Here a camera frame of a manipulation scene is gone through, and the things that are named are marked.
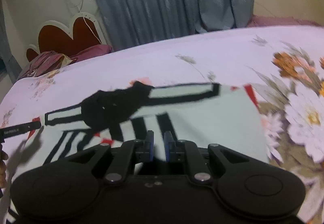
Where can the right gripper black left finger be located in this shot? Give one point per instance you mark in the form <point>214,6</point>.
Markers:
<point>129,154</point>

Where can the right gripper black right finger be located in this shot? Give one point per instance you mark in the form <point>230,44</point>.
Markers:
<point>187,152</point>

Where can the striped knit children's sweater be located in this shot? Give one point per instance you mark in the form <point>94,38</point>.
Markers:
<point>202,113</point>

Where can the person's left hand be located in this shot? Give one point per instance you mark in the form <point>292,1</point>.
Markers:
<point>3,168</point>

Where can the blue-grey left window curtain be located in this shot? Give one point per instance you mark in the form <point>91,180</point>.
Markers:
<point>11,64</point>

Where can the purple crumpled blanket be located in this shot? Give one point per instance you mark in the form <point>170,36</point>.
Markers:
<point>51,61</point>

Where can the red heart-shaped headboard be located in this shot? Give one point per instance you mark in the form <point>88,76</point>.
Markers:
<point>82,32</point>

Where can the pink floral bed sheet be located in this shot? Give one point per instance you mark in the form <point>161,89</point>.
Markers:
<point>283,64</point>

